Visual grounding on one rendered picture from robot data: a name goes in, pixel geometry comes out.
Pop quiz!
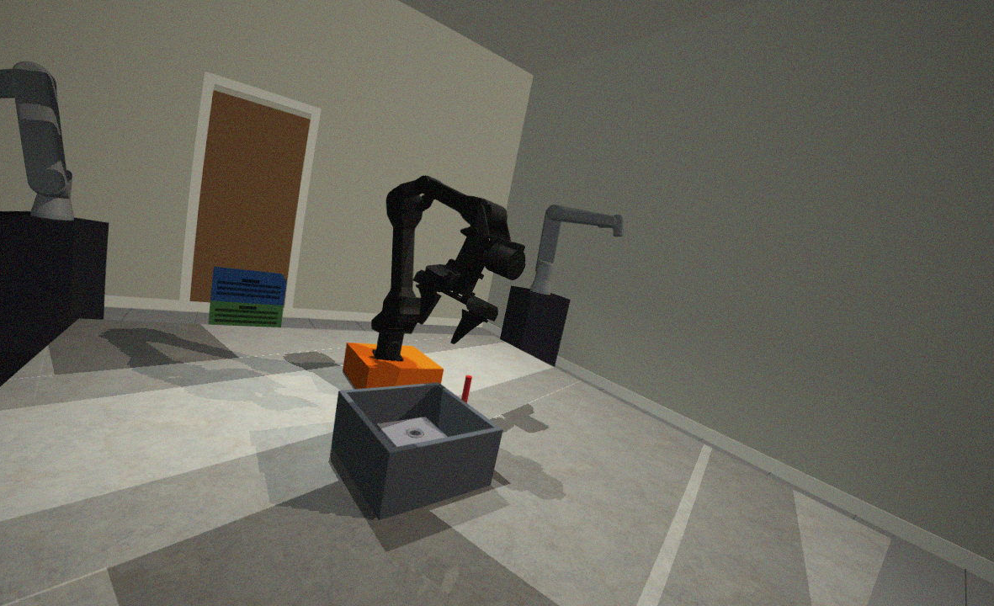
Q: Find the red peg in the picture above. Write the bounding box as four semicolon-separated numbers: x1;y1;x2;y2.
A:
461;375;472;403

